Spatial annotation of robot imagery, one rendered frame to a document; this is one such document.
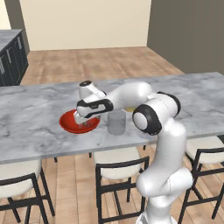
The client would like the black stool with cream seat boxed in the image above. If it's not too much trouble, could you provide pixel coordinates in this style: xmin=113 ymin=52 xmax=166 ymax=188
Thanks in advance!
xmin=0 ymin=158 xmax=56 ymax=224
xmin=88 ymin=145 xmax=151 ymax=224
xmin=177 ymin=135 xmax=224 ymax=224

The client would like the dark cupboard run, grey top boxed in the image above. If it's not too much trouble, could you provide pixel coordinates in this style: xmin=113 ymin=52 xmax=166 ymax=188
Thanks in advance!
xmin=0 ymin=28 xmax=30 ymax=88

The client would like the clear glass cup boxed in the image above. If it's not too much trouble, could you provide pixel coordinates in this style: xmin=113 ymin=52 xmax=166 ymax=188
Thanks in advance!
xmin=106 ymin=109 xmax=128 ymax=137

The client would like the red bowl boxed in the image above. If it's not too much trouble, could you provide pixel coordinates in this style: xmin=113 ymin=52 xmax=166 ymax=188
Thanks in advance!
xmin=59 ymin=108 xmax=102 ymax=135

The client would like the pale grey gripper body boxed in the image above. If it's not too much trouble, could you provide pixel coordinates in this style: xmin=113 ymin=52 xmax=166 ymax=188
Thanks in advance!
xmin=73 ymin=109 xmax=91 ymax=127

